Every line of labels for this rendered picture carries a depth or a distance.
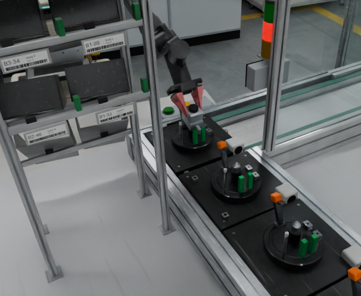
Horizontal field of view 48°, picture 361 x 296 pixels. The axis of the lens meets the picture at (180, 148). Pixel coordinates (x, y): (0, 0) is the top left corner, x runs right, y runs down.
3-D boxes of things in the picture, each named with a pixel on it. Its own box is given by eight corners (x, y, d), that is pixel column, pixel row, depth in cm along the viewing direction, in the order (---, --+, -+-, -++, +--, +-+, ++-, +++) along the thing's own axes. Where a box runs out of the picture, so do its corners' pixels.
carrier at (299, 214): (222, 236, 103) (223, 199, 95) (298, 203, 111) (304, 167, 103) (283, 314, 85) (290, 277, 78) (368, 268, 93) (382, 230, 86)
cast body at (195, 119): (181, 117, 130) (182, 101, 125) (194, 114, 132) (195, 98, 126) (192, 136, 126) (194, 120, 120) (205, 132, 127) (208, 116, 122)
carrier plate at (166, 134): (145, 137, 139) (144, 132, 138) (206, 118, 147) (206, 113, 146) (176, 177, 122) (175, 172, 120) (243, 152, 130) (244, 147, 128)
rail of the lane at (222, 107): (128, 154, 147) (124, 128, 141) (320, 90, 177) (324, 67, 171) (134, 162, 143) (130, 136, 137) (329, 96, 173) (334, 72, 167)
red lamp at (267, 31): (258, 37, 112) (259, 19, 109) (273, 33, 114) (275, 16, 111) (269, 43, 108) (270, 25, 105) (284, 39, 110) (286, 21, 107)
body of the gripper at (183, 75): (203, 83, 124) (195, 60, 125) (173, 91, 121) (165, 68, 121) (197, 88, 130) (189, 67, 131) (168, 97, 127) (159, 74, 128)
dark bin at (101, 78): (72, 96, 116) (66, 70, 114) (118, 88, 119) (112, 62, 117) (71, 101, 89) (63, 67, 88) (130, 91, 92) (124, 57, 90)
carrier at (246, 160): (178, 180, 121) (176, 146, 113) (246, 155, 129) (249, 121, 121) (221, 235, 103) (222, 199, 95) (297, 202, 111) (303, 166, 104)
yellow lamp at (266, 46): (257, 54, 115) (257, 37, 112) (271, 50, 117) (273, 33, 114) (267, 61, 111) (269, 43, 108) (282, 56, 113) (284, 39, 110)
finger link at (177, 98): (205, 110, 123) (195, 80, 123) (184, 116, 121) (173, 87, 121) (198, 115, 129) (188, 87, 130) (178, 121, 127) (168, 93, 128)
